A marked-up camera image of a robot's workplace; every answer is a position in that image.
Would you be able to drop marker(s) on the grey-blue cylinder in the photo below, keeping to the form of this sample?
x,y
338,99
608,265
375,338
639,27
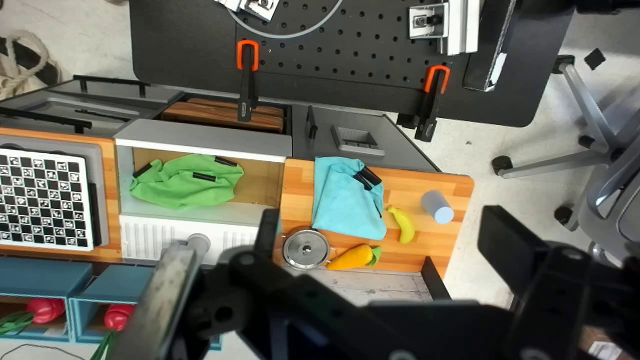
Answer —
x,y
436,205

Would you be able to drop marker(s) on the checkerboard calibration board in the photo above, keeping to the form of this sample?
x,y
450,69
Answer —
x,y
41,200

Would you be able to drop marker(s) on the flat monitor panel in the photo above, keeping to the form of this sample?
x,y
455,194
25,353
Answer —
x,y
526,40

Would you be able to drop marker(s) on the green cloth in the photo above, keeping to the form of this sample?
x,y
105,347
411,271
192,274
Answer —
x,y
180,191

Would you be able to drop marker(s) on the teal bin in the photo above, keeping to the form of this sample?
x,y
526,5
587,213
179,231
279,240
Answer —
x,y
41,276
113,283

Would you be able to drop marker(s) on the grey office chair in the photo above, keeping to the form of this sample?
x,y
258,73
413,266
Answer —
x,y
612,180

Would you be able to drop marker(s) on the black perforated board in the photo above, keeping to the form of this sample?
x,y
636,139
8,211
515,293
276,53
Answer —
x,y
333,60

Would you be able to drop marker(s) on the red toy radish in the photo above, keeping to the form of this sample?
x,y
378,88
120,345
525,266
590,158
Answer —
x,y
44,311
118,316

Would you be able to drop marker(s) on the orange plush carrot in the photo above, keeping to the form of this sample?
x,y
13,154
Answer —
x,y
351,259

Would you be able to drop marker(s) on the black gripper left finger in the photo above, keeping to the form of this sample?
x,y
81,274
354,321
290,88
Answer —
x,y
292,293

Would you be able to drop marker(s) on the yellow plush banana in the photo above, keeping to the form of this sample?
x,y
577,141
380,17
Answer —
x,y
402,227

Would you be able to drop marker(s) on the silver round lid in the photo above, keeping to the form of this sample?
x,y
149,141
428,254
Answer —
x,y
296,257

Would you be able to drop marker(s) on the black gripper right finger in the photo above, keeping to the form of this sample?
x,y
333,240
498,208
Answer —
x,y
547,300

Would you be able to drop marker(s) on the light blue cloth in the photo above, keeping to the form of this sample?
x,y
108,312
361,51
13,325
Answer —
x,y
342,206

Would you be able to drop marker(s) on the aluminium extrusion bracket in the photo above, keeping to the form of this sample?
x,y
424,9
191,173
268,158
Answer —
x,y
441,22
256,7

